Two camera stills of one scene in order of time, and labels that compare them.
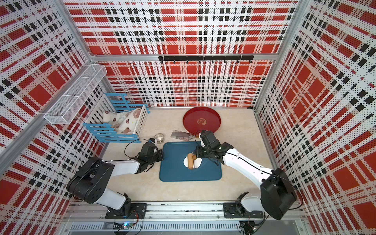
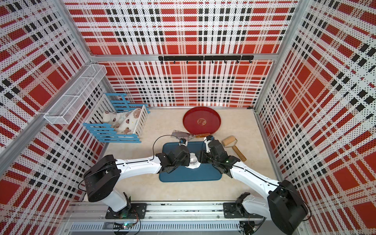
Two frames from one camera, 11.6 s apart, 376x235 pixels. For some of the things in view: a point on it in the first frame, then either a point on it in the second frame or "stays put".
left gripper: [159, 152] -> [187, 162]
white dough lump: [197, 162] stays put
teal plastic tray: [172, 168] stays put
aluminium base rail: [90, 219] stays put
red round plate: [198, 119] stays put
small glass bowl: [159, 137] -> [193, 158]
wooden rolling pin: [191, 158] -> [231, 141]
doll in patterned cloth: [124, 122] stays put
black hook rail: [200, 58] stays put
